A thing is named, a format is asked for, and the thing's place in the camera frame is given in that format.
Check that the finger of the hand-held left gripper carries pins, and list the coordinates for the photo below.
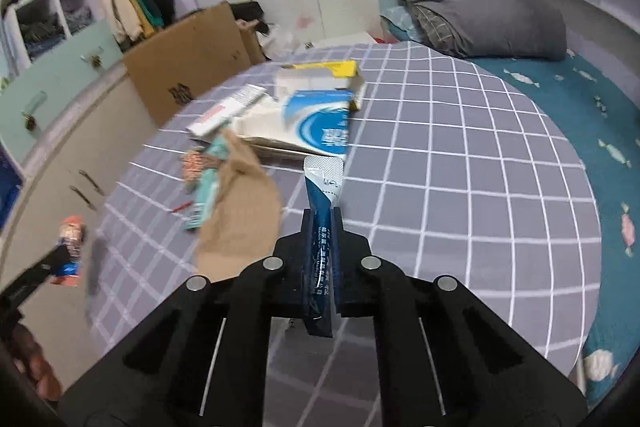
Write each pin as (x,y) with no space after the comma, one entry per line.
(37,274)

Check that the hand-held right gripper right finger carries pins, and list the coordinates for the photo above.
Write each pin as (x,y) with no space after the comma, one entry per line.
(352,259)

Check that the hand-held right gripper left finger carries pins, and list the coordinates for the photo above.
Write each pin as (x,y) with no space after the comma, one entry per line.
(292,262)

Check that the orange snack packet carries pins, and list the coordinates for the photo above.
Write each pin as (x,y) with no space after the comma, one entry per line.
(70,252)

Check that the dark blue sachet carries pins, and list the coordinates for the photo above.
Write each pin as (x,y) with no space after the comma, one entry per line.
(322,207)

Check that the person's left hand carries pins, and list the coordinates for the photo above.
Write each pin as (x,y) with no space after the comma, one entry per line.
(35,364)

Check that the brown paper bag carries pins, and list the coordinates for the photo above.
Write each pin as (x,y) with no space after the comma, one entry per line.
(240,217)

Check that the teal wrapper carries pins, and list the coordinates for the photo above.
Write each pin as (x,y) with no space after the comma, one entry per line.
(205,187)

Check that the long white cabinet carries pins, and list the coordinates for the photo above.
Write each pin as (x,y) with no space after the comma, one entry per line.
(60,157)

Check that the round table grey checked tablecloth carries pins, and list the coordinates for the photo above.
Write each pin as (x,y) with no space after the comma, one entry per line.
(450,187)

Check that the orange printed wrapper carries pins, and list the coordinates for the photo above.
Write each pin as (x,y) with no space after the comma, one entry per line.
(197,164)

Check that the blue and white tissue pack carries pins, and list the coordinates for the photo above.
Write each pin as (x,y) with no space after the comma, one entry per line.
(305,124)

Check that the pinecone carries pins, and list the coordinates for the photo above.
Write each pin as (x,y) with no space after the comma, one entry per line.
(95,60)
(30,123)

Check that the white box with red label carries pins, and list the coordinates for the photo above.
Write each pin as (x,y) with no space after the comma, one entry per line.
(225,112)

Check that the white box with yellow edge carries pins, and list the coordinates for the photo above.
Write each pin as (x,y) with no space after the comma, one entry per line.
(320,77)

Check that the teal drawer unit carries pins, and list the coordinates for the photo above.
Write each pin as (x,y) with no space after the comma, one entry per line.
(55,77)

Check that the white plastic bag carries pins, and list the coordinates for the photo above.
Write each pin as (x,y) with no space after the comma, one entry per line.
(277,41)

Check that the tall cardboard box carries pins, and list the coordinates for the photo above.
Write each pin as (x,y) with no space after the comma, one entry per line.
(185,62)

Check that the faint pink butterfly sticker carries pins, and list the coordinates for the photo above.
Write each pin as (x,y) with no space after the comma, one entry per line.
(305,20)

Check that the black clothes heap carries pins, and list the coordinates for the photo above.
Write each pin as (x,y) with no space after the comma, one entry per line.
(247,13)

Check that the teal candy print sheet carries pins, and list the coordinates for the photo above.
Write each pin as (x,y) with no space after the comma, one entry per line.
(590,147)

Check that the grey duvet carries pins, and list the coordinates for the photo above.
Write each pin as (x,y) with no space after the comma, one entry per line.
(485,17)

